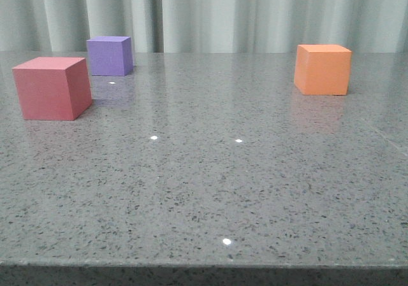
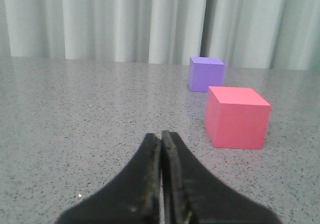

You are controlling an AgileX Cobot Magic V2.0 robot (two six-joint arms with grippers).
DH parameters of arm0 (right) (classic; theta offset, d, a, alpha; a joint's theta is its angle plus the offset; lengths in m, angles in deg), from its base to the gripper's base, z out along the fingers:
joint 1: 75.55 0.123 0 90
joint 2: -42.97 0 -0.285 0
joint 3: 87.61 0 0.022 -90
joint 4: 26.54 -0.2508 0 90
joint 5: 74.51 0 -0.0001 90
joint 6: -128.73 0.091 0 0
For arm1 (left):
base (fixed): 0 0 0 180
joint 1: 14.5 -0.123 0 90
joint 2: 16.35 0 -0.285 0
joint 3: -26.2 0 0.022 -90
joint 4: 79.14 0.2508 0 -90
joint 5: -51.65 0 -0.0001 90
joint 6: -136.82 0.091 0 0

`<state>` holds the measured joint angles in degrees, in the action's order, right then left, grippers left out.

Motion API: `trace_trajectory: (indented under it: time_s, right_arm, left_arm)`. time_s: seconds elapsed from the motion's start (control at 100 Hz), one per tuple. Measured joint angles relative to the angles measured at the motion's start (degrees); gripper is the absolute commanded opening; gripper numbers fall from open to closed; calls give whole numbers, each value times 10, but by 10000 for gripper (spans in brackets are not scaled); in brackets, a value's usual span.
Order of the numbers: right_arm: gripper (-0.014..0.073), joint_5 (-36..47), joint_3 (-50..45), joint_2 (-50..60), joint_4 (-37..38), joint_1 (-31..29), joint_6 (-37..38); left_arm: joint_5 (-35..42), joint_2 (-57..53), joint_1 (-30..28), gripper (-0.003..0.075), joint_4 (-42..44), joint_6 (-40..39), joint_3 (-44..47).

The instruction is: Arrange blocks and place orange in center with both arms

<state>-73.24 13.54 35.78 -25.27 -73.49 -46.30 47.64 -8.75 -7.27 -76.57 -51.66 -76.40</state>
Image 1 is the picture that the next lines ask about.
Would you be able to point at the pale green curtain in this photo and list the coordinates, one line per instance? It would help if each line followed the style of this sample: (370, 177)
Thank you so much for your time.
(208, 26)

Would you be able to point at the purple foam cube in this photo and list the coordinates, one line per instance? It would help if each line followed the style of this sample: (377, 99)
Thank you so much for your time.
(110, 55)

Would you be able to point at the red foam cube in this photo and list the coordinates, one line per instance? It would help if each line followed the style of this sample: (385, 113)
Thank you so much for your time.
(53, 88)

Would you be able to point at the orange foam cube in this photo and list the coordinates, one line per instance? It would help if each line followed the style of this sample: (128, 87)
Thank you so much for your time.
(322, 69)

